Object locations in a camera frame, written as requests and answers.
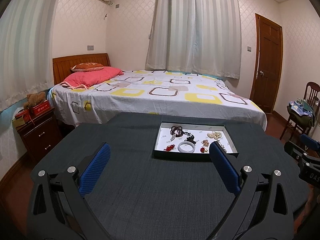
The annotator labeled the black wooden pendant cord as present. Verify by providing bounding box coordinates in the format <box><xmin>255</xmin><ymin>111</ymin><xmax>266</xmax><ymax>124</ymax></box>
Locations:
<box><xmin>184</xmin><ymin>132</ymin><xmax>197</xmax><ymax>145</ymax></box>

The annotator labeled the white jade bangle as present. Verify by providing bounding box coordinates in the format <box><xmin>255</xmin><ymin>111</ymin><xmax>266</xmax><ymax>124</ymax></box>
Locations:
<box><xmin>177</xmin><ymin>141</ymin><xmax>196</xmax><ymax>153</ymax></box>

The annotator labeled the red tassel knot charm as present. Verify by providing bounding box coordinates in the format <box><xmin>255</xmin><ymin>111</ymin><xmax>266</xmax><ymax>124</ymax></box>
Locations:
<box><xmin>164</xmin><ymin>144</ymin><xmax>175</xmax><ymax>152</ymax></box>

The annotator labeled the dark red bead bracelet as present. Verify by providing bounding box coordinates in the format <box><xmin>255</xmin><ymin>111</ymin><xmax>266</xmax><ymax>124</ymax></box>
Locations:
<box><xmin>170</xmin><ymin>125</ymin><xmax>186</xmax><ymax>138</ymax></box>

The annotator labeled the crystal rhinestone brooch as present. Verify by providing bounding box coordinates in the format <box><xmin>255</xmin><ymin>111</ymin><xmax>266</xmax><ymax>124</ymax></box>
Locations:
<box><xmin>170</xmin><ymin>134</ymin><xmax>176</xmax><ymax>141</ymax></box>

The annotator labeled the red tassel gold charm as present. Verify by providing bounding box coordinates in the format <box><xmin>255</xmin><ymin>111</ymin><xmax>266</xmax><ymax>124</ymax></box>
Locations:
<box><xmin>200</xmin><ymin>147</ymin><xmax>208</xmax><ymax>153</ymax></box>

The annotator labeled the pile of clothes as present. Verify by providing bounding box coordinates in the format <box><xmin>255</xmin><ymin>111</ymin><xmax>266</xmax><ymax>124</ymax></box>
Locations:
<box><xmin>287</xmin><ymin>99</ymin><xmax>316</xmax><ymax>128</ymax></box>

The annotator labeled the wooden chair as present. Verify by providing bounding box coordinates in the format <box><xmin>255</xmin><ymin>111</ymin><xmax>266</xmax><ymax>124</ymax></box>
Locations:
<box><xmin>279</xmin><ymin>81</ymin><xmax>319</xmax><ymax>140</ymax></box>

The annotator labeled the dark grey table cloth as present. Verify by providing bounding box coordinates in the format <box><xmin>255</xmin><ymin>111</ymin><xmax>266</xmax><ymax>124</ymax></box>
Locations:
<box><xmin>30</xmin><ymin>113</ymin><xmax>309</xmax><ymax>239</ymax></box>

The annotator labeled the dark wooden nightstand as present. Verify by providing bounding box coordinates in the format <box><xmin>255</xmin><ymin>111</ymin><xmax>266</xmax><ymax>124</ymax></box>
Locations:
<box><xmin>12</xmin><ymin>108</ymin><xmax>62</xmax><ymax>164</ymax></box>

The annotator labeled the red gift box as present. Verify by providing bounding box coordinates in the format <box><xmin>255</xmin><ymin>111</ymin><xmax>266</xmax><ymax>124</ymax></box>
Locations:
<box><xmin>29</xmin><ymin>100</ymin><xmax>52</xmax><ymax>117</ymax></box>

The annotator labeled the bed with patterned sheet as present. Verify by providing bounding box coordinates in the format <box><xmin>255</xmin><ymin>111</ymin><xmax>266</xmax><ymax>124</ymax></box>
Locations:
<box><xmin>48</xmin><ymin>70</ymin><xmax>267</xmax><ymax>129</ymax></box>

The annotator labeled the brown teddy bear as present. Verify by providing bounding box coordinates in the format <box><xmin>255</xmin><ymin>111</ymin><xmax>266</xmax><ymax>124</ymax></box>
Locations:
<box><xmin>23</xmin><ymin>92</ymin><xmax>46</xmax><ymax>109</ymax></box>

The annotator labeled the pink pillow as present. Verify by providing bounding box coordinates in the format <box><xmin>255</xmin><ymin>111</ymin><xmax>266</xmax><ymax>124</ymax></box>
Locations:
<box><xmin>60</xmin><ymin>67</ymin><xmax>124</xmax><ymax>89</ymax></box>

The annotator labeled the brown wooden door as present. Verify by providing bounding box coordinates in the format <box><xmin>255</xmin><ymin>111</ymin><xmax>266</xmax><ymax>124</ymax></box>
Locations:
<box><xmin>250</xmin><ymin>14</ymin><xmax>283</xmax><ymax>114</ymax></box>

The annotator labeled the orange cushion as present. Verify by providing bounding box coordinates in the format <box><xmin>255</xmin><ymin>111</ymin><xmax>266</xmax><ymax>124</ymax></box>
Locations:
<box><xmin>71</xmin><ymin>62</ymin><xmax>105</xmax><ymax>73</ymax></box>

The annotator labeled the wooden headboard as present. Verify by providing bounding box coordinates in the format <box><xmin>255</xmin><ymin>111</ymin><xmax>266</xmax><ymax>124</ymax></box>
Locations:
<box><xmin>52</xmin><ymin>52</ymin><xmax>111</xmax><ymax>86</ymax></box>

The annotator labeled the side window curtain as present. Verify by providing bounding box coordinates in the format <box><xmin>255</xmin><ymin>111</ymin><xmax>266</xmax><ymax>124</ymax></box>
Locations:
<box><xmin>1</xmin><ymin>0</ymin><xmax>58</xmax><ymax>111</ymax></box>

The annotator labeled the white striped curtain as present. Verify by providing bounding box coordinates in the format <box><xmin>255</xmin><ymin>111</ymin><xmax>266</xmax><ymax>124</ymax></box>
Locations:
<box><xmin>146</xmin><ymin>0</ymin><xmax>241</xmax><ymax>80</ymax></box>

